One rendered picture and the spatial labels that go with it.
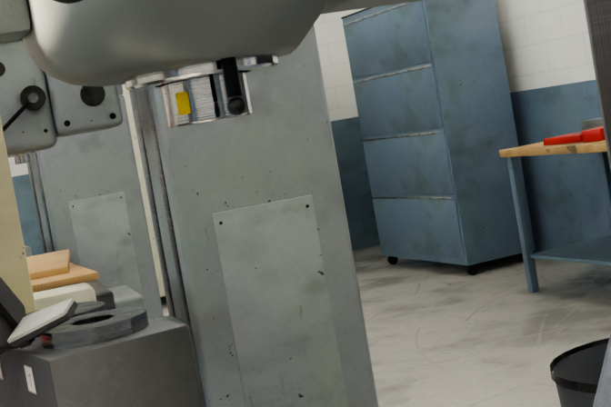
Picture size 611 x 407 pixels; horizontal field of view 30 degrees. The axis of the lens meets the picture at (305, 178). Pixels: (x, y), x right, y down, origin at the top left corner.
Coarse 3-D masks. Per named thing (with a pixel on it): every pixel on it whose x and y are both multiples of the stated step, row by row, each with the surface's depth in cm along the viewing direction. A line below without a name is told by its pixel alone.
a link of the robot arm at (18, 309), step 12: (0, 288) 94; (0, 300) 93; (12, 300) 95; (0, 312) 94; (12, 312) 94; (24, 312) 95; (0, 324) 92; (12, 324) 94; (0, 336) 92; (0, 348) 92; (12, 348) 92
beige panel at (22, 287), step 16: (0, 128) 227; (0, 144) 227; (0, 160) 227; (0, 176) 227; (0, 192) 226; (0, 208) 226; (16, 208) 228; (0, 224) 226; (16, 224) 228; (0, 240) 226; (16, 240) 228; (0, 256) 226; (16, 256) 227; (0, 272) 226; (16, 272) 227; (16, 288) 227; (32, 288) 229; (32, 304) 228
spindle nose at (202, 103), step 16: (192, 80) 61; (208, 80) 61; (240, 80) 62; (192, 96) 61; (208, 96) 61; (224, 96) 61; (240, 96) 62; (176, 112) 62; (192, 112) 61; (208, 112) 61; (224, 112) 61
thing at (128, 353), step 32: (96, 320) 97; (128, 320) 93; (160, 320) 98; (32, 352) 92; (64, 352) 90; (96, 352) 89; (128, 352) 91; (160, 352) 92; (192, 352) 94; (0, 384) 102; (32, 384) 92; (64, 384) 88; (96, 384) 89; (128, 384) 91; (160, 384) 92; (192, 384) 93
